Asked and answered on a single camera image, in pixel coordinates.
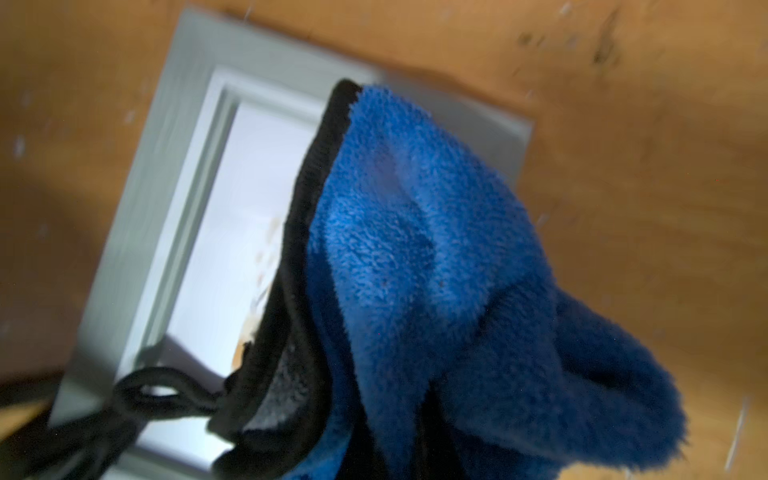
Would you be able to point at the blue microfiber cloth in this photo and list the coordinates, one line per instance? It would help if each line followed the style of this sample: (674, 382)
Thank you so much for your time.
(415, 330)

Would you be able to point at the light green picture frame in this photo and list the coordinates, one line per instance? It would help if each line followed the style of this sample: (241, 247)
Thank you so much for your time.
(196, 356)

